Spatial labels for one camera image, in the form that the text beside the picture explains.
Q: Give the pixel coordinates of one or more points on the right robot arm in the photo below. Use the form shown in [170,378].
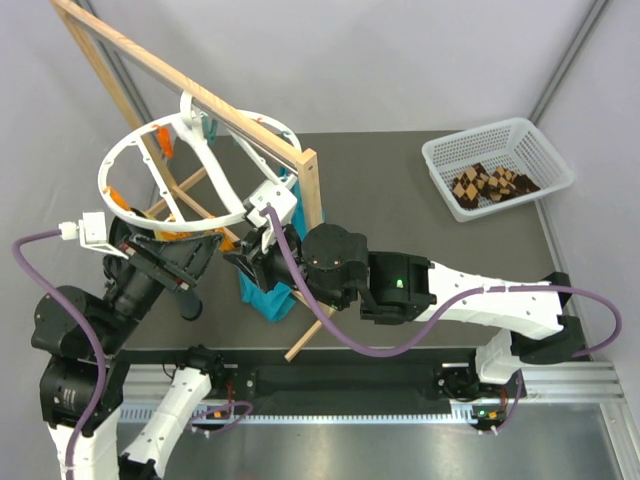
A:
[335,268]

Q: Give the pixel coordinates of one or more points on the brown argyle sock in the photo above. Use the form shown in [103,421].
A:
[504,184]
[471,186]

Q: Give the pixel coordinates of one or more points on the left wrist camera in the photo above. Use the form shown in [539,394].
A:
[91,233]

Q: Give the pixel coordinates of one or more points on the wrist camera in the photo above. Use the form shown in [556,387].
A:
[91,233]
[269,194]

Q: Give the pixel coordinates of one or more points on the wooden drying rack frame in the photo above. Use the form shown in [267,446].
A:
[89,33]

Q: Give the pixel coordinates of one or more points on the orange clothespin front left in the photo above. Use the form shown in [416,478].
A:
[170,235]

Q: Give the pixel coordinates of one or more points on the black and yellow sock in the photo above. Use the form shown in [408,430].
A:
[132,293]

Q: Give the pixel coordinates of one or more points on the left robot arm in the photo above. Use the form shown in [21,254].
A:
[82,387]

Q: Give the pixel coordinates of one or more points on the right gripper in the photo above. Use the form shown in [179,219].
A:
[256,259]

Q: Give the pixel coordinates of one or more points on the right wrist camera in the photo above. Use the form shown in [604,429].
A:
[269,194]

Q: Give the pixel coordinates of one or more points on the orange clothespin top left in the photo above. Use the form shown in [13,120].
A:
[163,137]

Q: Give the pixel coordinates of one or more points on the teal cloth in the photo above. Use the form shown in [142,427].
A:
[278,302]

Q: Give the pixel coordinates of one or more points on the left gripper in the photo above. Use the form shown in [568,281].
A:
[175,262]

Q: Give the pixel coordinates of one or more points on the white plastic basket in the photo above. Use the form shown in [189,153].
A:
[515,144]

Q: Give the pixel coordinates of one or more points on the orange clothespin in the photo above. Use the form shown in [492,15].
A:
[170,235]
[228,246]
[117,198]
[163,137]

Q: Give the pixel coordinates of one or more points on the white round clip hanger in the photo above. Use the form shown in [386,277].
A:
[188,125]

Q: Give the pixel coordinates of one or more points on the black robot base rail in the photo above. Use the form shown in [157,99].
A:
[341,382]

